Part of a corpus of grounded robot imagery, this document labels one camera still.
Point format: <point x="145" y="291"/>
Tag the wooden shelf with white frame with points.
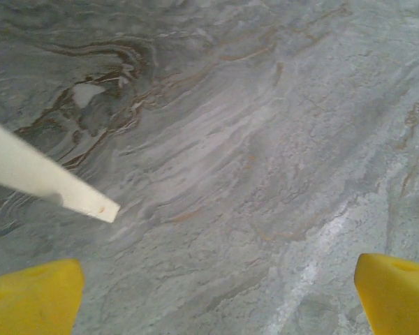
<point x="38" y="174"/>

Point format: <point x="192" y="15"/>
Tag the grey marble pattern table sheet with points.
<point x="248" y="139"/>

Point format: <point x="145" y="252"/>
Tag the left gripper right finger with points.
<point x="398" y="300"/>

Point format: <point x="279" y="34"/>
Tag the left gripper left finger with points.
<point x="31" y="300"/>

